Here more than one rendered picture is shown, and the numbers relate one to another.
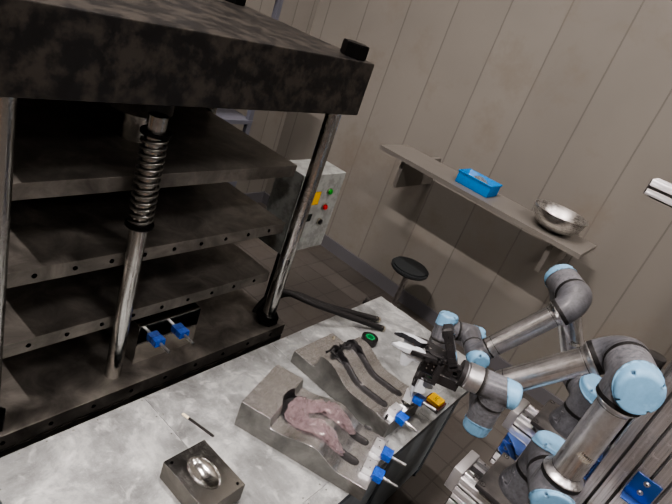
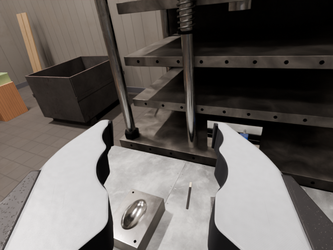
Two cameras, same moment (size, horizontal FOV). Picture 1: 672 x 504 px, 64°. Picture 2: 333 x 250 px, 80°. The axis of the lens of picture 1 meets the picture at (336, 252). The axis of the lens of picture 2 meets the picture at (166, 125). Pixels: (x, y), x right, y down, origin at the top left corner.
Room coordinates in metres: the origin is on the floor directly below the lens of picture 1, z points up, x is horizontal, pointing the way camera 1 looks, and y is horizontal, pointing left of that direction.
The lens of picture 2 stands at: (1.24, -0.34, 1.52)
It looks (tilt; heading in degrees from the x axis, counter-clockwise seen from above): 31 degrees down; 87
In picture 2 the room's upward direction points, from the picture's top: 7 degrees counter-clockwise
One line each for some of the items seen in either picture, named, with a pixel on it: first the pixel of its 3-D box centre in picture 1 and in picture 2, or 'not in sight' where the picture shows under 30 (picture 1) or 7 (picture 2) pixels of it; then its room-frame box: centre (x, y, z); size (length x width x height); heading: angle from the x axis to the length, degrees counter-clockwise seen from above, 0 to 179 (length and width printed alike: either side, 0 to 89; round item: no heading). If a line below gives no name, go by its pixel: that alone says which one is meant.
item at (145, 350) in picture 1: (132, 299); (239, 115); (1.75, 0.71, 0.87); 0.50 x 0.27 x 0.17; 59
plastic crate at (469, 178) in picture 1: (478, 182); not in sight; (3.62, -0.74, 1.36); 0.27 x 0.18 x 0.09; 58
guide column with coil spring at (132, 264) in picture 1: (125, 302); (190, 95); (1.42, 0.60, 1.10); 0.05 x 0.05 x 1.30
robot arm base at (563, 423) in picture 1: (573, 418); not in sight; (1.73, -1.08, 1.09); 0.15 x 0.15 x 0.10
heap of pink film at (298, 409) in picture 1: (321, 418); not in sight; (1.46, -0.16, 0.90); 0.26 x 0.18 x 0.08; 76
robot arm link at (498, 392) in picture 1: (498, 390); not in sight; (1.20, -0.54, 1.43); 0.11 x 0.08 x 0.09; 84
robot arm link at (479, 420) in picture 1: (482, 411); not in sight; (1.22, -0.54, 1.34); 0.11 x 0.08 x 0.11; 174
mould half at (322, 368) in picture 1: (357, 375); not in sight; (1.80, -0.26, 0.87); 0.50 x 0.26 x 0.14; 59
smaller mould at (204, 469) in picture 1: (202, 480); (135, 219); (1.10, 0.14, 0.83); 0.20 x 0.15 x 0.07; 59
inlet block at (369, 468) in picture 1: (380, 476); not in sight; (1.34, -0.40, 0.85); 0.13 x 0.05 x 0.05; 76
